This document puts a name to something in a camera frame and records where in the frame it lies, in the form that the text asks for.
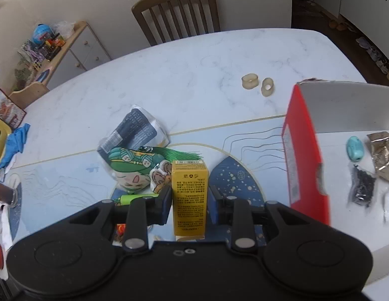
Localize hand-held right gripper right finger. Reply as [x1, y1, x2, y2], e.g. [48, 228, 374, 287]
[210, 184, 312, 253]

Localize yellow carton box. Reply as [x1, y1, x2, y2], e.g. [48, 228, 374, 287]
[171, 159, 209, 237]

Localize red cardboard box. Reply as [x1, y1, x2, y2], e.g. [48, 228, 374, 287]
[282, 80, 389, 284]

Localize yellow tissue box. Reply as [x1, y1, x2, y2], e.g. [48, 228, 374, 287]
[0, 117, 11, 167]

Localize grey shoes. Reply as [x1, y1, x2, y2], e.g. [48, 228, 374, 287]
[356, 36, 389, 74]

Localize blue printed table mat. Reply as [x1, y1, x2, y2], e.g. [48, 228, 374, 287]
[3, 115, 291, 251]

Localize black toy boxes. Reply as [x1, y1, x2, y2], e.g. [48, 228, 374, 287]
[41, 36, 65, 60]

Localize red printed bag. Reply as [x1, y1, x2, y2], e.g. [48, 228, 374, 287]
[0, 83, 27, 129]

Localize purple toy package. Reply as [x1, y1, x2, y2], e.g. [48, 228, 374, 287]
[20, 39, 46, 60]

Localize blue glove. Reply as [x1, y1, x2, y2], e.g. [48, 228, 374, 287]
[0, 123, 31, 169]

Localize turquoise oval object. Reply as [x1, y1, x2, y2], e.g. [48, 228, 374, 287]
[346, 135, 365, 163]

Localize glass jar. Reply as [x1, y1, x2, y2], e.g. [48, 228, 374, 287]
[0, 179, 19, 206]

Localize clear plastic bag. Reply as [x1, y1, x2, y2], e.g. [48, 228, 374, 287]
[53, 21, 76, 36]

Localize beige rubber ring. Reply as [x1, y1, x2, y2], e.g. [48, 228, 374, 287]
[241, 73, 258, 90]
[261, 77, 274, 97]

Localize green cartoon snack packet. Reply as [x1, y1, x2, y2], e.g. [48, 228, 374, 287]
[105, 147, 160, 193]

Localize wooden sideboard cabinet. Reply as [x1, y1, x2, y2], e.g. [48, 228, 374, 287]
[17, 20, 112, 90]

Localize black clear packet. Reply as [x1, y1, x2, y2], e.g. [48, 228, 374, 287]
[347, 165, 377, 208]

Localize brown foil packet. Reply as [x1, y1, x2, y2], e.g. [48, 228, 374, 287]
[366, 131, 389, 182]

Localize small wooden chair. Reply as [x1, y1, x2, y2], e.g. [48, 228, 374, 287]
[9, 82, 50, 109]

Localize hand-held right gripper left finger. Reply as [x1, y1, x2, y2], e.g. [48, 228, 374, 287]
[69, 183, 172, 253]

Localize small potted plant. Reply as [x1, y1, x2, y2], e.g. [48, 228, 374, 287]
[14, 67, 33, 85]

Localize navy and white packet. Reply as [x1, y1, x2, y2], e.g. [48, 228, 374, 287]
[98, 104, 170, 156]

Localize blue globe toy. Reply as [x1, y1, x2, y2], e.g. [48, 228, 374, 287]
[32, 24, 55, 45]

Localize green tassel keychain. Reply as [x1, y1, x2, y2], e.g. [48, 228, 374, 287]
[140, 146, 204, 160]

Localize white wardrobe cabinet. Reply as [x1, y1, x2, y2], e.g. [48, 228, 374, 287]
[314, 0, 389, 43]

